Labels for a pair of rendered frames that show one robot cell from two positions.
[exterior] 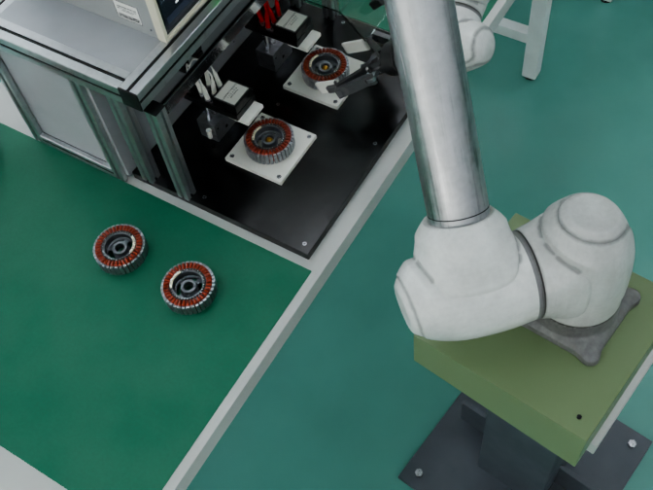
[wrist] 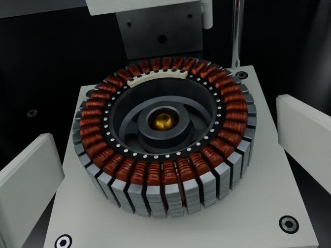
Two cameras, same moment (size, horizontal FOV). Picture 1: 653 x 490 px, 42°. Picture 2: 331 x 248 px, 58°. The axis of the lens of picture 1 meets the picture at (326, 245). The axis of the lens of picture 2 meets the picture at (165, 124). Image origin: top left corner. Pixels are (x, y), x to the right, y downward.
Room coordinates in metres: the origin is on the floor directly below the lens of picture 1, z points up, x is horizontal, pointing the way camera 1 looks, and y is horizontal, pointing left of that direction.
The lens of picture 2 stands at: (1.37, -0.17, 0.95)
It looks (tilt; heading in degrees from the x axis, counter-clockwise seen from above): 48 degrees down; 57
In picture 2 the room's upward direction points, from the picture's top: 11 degrees counter-clockwise
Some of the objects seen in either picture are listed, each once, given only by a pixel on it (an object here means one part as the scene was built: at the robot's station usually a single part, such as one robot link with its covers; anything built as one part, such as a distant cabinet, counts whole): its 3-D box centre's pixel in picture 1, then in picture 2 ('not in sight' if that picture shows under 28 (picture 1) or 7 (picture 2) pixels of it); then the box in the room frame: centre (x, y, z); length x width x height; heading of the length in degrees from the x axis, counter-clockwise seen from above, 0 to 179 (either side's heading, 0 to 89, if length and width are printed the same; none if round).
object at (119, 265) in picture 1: (120, 249); not in sight; (1.05, 0.43, 0.77); 0.11 x 0.11 x 0.04
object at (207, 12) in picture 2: not in sight; (206, 15); (1.56, 0.01, 0.80); 0.01 x 0.01 x 0.03; 51
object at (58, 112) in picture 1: (58, 109); not in sight; (1.35, 0.53, 0.91); 0.28 x 0.03 x 0.32; 51
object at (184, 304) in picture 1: (189, 287); not in sight; (0.93, 0.29, 0.77); 0.11 x 0.11 x 0.04
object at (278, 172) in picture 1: (270, 148); not in sight; (1.25, 0.09, 0.78); 0.15 x 0.15 x 0.01; 51
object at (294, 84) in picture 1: (326, 76); (169, 149); (1.44, -0.07, 0.78); 0.15 x 0.15 x 0.01; 51
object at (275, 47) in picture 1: (274, 50); (160, 17); (1.53, 0.05, 0.80); 0.07 x 0.05 x 0.06; 141
